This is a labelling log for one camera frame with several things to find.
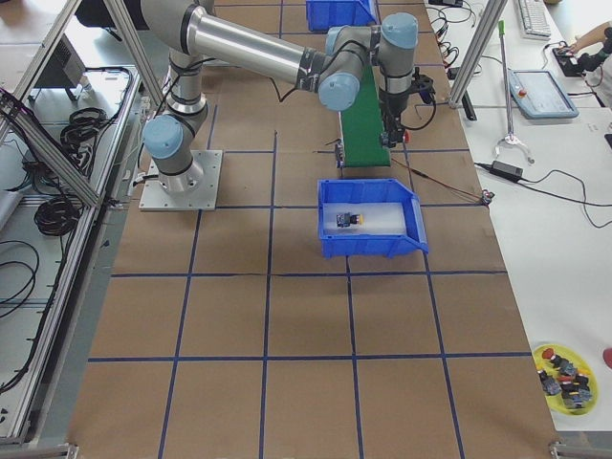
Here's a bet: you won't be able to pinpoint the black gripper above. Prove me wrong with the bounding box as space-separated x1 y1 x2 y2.
381 90 410 131

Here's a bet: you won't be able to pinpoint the yellow push button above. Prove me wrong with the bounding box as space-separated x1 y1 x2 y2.
336 212 363 229

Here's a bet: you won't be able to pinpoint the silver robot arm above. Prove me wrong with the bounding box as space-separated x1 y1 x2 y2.
141 1 420 195

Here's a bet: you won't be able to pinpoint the yellow plate of buttons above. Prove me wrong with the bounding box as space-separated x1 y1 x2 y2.
532 343 599 416

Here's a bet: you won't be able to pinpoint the person hand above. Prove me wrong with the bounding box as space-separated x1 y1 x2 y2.
567 42 579 54

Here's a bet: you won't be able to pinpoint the green conveyor belt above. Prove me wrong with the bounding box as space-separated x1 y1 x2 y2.
337 67 391 168

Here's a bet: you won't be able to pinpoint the blue plastic bin right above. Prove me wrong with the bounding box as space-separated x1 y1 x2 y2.
317 179 429 258

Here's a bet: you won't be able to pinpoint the blue plastic bin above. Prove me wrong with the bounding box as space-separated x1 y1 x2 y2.
317 179 429 258
306 0 377 32

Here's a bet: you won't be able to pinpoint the white foam pad right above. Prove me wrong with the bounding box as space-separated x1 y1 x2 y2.
319 203 406 235

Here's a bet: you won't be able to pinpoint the reacher grabber tool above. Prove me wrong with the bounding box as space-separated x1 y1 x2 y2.
494 20 535 165

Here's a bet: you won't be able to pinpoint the black power adapter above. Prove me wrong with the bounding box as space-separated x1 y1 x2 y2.
490 161 523 183

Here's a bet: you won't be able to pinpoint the blue plastic bin left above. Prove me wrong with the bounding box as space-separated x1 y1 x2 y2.
306 0 377 32

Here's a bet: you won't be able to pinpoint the teach pendant tablet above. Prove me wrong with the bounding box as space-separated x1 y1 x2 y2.
508 70 579 120

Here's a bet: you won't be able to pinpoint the white keyboard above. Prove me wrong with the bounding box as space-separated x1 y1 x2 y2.
514 0 552 41

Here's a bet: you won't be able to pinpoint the red black motor wires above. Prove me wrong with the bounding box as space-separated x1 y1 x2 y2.
392 160 493 206

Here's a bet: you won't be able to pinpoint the aluminium frame post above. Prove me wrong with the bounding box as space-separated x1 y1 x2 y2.
448 0 507 108

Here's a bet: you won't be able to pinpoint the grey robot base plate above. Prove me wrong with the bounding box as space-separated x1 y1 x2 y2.
140 150 223 211

